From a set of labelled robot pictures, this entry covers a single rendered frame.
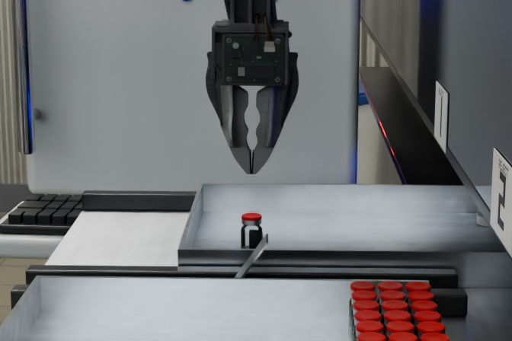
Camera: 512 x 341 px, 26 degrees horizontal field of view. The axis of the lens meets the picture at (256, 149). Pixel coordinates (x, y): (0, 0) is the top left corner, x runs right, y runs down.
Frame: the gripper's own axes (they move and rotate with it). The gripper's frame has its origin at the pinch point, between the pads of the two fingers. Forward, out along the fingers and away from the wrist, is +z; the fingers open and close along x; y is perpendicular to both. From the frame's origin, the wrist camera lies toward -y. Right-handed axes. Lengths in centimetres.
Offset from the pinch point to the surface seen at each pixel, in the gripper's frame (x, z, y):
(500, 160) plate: 19.1, -6.3, 27.7
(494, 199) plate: 19.1, -3.1, 26.4
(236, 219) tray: -2.2, 10.2, -14.1
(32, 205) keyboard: -31, 16, -39
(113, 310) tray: -11.5, 10.0, 16.5
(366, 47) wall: 34, 27, -326
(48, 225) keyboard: -28.0, 16.8, -33.3
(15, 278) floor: -88, 99, -250
